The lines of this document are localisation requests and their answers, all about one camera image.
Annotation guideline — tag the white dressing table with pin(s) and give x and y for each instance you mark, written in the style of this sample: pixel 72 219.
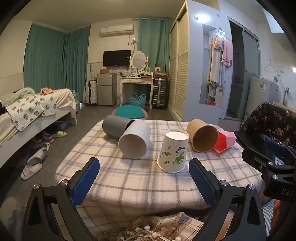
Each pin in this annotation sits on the white dressing table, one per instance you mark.
pixel 136 81

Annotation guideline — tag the green curtain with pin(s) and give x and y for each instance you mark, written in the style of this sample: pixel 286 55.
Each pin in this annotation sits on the green curtain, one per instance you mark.
pixel 154 41
pixel 56 60

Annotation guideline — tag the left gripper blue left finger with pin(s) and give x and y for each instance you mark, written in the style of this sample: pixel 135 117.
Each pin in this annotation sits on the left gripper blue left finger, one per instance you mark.
pixel 82 181

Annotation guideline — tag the blue laundry basket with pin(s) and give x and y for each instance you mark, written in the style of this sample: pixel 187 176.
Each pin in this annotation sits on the blue laundry basket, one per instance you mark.
pixel 138 100

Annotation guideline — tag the oval vanity mirror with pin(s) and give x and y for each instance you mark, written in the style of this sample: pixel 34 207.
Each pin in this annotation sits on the oval vanity mirror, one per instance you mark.
pixel 139 60

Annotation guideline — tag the black television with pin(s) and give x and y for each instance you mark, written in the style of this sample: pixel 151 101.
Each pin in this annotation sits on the black television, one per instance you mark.
pixel 116 58

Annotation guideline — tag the black silver suitcase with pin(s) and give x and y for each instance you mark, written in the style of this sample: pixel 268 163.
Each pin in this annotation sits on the black silver suitcase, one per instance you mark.
pixel 160 93

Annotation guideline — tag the water jug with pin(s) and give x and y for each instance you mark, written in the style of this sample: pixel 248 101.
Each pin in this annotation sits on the water jug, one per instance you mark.
pixel 76 97

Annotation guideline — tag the green curtain centre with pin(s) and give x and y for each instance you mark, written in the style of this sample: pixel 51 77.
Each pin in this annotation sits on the green curtain centre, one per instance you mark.
pixel 154 41

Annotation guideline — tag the white air conditioner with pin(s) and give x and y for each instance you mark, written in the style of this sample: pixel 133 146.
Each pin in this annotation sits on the white air conditioner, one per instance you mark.
pixel 117 30

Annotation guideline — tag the white louvered wardrobe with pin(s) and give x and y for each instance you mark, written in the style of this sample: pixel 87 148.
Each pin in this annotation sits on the white louvered wardrobe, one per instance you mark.
pixel 179 63

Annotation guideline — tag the black floral bag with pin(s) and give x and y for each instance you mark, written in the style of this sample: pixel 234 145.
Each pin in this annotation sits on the black floral bag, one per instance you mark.
pixel 272 121

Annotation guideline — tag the silver mini fridge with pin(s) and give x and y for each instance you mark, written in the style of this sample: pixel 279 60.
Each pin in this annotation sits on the silver mini fridge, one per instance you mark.
pixel 107 89

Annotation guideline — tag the white washing machine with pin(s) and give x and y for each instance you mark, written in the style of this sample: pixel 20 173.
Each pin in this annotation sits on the white washing machine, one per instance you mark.
pixel 261 90

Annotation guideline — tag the bed with bedding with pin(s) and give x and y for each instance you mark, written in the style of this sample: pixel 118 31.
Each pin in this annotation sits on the bed with bedding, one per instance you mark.
pixel 12 139

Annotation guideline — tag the pink stool with green cushion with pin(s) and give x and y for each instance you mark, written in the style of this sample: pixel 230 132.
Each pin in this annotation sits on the pink stool with green cushion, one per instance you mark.
pixel 131 112

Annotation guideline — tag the white suitcase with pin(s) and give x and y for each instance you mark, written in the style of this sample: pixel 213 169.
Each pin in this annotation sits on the white suitcase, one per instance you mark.
pixel 91 92

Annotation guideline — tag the orange item on bed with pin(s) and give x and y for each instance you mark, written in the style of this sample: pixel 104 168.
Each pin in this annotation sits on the orange item on bed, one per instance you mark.
pixel 46 91

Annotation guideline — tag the white slipper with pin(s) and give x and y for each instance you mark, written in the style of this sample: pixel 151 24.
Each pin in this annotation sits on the white slipper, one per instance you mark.
pixel 38 157
pixel 29 171

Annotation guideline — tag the white plastic cup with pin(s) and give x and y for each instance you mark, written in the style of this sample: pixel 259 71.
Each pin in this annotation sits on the white plastic cup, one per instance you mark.
pixel 135 140

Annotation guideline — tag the brown paper cup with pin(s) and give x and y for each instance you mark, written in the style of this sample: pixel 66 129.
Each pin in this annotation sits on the brown paper cup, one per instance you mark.
pixel 203 136

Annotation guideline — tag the white printed paper cup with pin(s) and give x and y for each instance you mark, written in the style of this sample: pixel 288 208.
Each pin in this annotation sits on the white printed paper cup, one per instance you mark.
pixel 173 151

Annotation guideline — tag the hanging towels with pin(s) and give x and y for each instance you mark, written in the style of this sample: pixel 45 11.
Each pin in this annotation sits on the hanging towels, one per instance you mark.
pixel 221 55

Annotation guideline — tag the pink faceted cup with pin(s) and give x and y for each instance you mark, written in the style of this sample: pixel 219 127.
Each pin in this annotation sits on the pink faceted cup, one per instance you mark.
pixel 225 141

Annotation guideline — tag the plaid tablecloth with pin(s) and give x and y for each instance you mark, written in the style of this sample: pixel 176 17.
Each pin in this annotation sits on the plaid tablecloth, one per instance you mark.
pixel 126 189

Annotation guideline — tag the patterned quilted blanket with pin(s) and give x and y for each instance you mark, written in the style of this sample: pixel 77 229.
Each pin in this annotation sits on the patterned quilted blanket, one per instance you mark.
pixel 26 110

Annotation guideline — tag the green curtain left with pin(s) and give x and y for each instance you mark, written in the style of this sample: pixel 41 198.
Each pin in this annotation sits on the green curtain left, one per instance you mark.
pixel 56 60

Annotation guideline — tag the grey plastic cup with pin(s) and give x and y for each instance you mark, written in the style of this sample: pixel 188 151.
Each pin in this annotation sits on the grey plastic cup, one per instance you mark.
pixel 115 126

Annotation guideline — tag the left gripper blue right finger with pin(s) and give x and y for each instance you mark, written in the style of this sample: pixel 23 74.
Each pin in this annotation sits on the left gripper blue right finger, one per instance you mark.
pixel 205 181

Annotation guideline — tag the wire clothes hanger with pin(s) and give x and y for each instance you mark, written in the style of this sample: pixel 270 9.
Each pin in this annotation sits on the wire clothes hanger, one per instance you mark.
pixel 277 70

